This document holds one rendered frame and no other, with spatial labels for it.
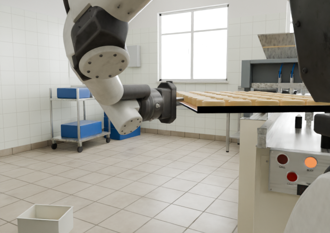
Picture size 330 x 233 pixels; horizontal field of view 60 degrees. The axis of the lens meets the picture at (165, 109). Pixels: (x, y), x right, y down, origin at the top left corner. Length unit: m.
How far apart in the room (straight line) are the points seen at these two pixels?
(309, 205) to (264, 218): 0.65
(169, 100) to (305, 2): 0.50
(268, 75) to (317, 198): 1.39
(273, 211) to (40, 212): 1.75
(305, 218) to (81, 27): 0.41
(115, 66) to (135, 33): 5.54
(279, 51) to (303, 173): 0.92
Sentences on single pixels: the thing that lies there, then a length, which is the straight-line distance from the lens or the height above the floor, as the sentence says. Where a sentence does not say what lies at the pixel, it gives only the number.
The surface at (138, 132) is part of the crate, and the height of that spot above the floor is 0.06.
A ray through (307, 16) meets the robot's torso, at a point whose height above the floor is 1.14.
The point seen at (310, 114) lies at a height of 0.90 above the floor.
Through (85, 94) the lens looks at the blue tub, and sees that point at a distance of 4.52.
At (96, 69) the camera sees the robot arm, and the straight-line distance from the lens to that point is 0.45.
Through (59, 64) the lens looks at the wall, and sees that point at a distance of 5.14.
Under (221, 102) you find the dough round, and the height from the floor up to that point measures 1.01.
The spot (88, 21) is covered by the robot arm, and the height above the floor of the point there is 1.14.
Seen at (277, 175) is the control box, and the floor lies 0.76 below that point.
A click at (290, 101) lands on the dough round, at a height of 1.01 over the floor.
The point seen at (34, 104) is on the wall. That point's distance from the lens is 4.84.
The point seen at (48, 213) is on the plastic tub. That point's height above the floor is 0.10.
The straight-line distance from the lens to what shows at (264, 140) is 0.99.
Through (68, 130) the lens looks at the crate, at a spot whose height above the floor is 0.30.
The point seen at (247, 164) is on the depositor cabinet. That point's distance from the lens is 1.78.
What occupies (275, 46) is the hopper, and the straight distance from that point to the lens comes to 1.75.
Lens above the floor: 1.06
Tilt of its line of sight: 6 degrees down
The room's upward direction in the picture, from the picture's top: straight up
